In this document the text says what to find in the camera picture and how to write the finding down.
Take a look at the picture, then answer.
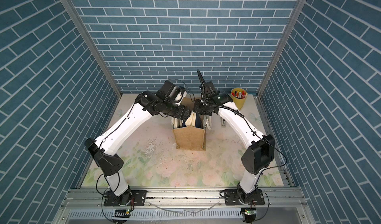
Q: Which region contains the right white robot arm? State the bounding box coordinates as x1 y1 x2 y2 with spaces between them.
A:
193 70 275 204

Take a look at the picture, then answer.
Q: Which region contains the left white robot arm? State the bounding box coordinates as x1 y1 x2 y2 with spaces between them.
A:
84 80 191 206

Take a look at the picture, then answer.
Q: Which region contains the white paged book in bag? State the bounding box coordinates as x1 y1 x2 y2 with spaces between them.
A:
172 118 184 129

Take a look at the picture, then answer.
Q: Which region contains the black white marker pen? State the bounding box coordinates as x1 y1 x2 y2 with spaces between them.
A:
221 118 226 127

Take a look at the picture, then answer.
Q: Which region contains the yellow pen holder cup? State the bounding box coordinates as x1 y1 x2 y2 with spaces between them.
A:
230 88 248 110

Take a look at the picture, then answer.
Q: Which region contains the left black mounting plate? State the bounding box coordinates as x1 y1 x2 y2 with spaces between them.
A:
103 190 147 207

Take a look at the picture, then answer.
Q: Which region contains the black mounting plate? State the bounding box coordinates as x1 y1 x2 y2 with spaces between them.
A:
219 189 265 206
103 190 147 207

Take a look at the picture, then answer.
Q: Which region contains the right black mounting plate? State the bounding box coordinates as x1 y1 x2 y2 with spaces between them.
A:
219 189 265 206

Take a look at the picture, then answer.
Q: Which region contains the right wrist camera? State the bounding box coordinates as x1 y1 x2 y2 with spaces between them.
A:
202 81 220 101

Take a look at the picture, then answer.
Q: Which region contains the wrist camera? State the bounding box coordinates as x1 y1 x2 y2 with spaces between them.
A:
156 80 187 104
202 81 220 101

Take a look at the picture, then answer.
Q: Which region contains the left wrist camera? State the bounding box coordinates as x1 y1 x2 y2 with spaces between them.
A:
156 80 187 104

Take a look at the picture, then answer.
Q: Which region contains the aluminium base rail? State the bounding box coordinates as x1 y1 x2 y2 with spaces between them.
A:
54 186 314 224

